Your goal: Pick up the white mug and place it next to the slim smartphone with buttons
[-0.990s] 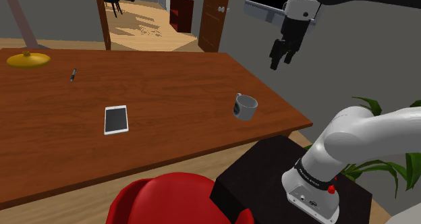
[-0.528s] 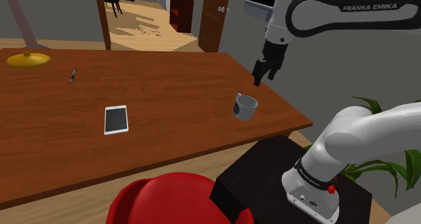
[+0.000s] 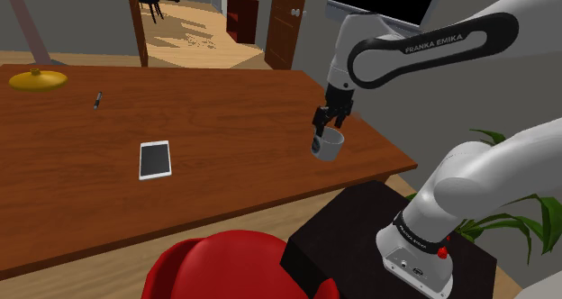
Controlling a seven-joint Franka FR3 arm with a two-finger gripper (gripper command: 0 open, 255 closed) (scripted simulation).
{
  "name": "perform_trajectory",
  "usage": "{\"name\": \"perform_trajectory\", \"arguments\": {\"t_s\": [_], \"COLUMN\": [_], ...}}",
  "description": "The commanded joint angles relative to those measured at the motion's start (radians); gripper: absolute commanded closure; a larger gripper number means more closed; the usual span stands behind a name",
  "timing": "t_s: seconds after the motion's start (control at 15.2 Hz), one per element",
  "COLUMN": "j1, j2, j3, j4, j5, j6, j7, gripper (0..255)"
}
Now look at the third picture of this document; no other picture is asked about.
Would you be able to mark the brown wooden table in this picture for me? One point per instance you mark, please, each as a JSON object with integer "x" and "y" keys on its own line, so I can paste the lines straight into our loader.
{"x": 219, "y": 127}

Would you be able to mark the green potted plant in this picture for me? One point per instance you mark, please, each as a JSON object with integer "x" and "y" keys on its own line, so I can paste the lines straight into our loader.
{"x": 549, "y": 219}

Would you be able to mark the red chair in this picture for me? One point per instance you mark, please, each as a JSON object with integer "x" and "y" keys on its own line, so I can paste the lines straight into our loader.
{"x": 232, "y": 267}

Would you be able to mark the black robot stand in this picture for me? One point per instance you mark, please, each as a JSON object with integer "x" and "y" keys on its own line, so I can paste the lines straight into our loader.
{"x": 347, "y": 241}

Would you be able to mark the dusky pink slanted pole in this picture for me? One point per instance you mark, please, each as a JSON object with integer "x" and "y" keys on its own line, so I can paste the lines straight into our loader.
{"x": 26, "y": 21}

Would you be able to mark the dark red bookshelf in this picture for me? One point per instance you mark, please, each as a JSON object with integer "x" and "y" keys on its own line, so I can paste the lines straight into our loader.
{"x": 241, "y": 17}

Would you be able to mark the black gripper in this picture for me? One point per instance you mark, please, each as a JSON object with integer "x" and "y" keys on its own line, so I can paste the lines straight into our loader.
{"x": 339, "y": 98}

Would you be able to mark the white mug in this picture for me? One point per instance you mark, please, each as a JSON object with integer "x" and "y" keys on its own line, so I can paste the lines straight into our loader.
{"x": 330, "y": 146}

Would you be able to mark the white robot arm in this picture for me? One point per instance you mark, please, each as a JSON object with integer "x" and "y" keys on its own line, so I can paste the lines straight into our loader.
{"x": 474, "y": 175}

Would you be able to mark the brown wooden door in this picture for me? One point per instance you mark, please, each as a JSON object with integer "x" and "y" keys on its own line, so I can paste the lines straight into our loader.
{"x": 285, "y": 26}

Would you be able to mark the yellow round lid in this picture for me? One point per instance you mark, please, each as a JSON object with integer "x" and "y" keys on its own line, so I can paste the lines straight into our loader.
{"x": 38, "y": 81}

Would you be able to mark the white tablet with dark screen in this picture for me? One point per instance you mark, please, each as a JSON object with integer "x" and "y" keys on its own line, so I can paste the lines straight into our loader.
{"x": 155, "y": 160}

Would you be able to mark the black and silver pen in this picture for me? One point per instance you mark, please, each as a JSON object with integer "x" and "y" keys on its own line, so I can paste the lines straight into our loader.
{"x": 97, "y": 101}

